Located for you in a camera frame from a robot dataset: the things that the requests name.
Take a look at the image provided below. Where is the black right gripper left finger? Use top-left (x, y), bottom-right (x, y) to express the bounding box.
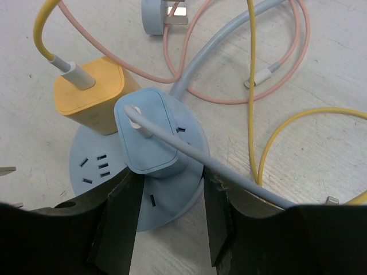
top-left (1, 168), bottom-right (145, 274)

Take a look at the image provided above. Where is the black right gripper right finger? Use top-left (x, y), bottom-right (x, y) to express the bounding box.
top-left (204, 168), bottom-right (366, 274)

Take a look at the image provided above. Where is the round blue power socket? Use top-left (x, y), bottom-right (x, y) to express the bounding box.
top-left (69, 96), bottom-right (209, 232)

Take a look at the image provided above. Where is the blue charger plug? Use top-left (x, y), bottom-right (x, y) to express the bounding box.
top-left (114, 87), bottom-right (207, 178)

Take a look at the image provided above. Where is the light blue charging cable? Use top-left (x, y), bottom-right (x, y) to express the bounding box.
top-left (123, 104), bottom-right (298, 209)

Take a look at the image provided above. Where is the pink charging cable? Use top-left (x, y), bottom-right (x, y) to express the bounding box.
top-left (56, 0), bottom-right (311, 105)

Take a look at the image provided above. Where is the yellow charger plug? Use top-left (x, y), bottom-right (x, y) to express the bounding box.
top-left (53, 56), bottom-right (140, 135)

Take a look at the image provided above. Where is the yellow charging cable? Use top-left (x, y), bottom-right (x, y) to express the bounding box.
top-left (33, 0), bottom-right (367, 206)

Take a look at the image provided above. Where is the thick blue socket cord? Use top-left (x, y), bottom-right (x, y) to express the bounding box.
top-left (169, 0), bottom-right (287, 100)

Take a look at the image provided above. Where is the blue three-pin wall plug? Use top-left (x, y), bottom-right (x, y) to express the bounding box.
top-left (141, 0), bottom-right (188, 36)

